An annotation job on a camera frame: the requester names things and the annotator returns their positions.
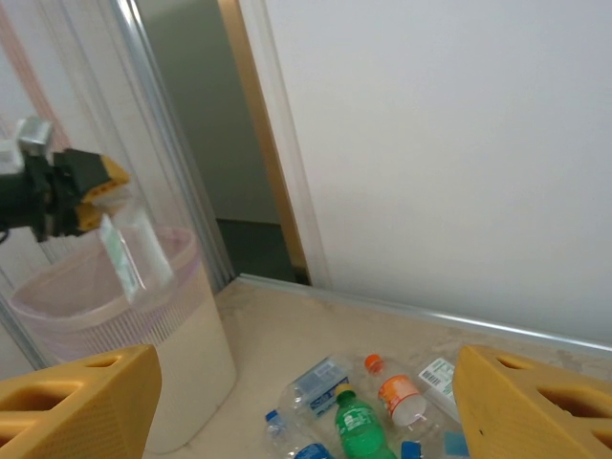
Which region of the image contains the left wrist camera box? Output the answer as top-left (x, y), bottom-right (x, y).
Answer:
top-left (0, 116), bottom-right (55, 176)

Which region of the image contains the clear bottle orange label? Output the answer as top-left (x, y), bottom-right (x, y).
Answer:
top-left (363, 353), bottom-right (428, 428)

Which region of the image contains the clear bottle plain blue label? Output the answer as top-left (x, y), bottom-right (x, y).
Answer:
top-left (400, 429), bottom-right (472, 459)

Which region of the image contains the crushed clear bottle pale label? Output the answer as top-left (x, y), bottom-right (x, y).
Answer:
top-left (277, 354), bottom-right (356, 423)

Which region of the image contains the clear bottle dark blue label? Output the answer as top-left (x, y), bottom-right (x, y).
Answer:
top-left (263, 408), bottom-right (337, 459)

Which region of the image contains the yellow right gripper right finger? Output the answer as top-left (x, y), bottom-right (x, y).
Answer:
top-left (450, 344), bottom-right (612, 459)

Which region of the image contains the aluminium frame post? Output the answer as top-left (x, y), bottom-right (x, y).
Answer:
top-left (108, 0), bottom-right (236, 294)

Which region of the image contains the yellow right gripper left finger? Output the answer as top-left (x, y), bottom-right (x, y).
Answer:
top-left (0, 343), bottom-right (164, 459)

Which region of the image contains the aluminium table back rail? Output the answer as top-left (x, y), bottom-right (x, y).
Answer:
top-left (235, 272), bottom-right (612, 356)

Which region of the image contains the translucent purple bin liner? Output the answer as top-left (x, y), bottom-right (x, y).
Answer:
top-left (8, 226), bottom-right (201, 361)

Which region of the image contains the white green carton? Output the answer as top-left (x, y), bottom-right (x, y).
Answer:
top-left (416, 358), bottom-right (463, 425)

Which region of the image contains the green soda bottle yellow cap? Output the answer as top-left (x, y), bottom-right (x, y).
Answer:
top-left (332, 382), bottom-right (399, 459)

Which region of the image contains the clear bottle green white label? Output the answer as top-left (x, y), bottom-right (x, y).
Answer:
top-left (97, 186), bottom-right (177, 306)

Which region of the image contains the wooden door frame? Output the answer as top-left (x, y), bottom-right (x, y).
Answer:
top-left (216, 0), bottom-right (313, 287)

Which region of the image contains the beige slotted plastic bin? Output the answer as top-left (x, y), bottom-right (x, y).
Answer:
top-left (8, 226), bottom-right (240, 455)

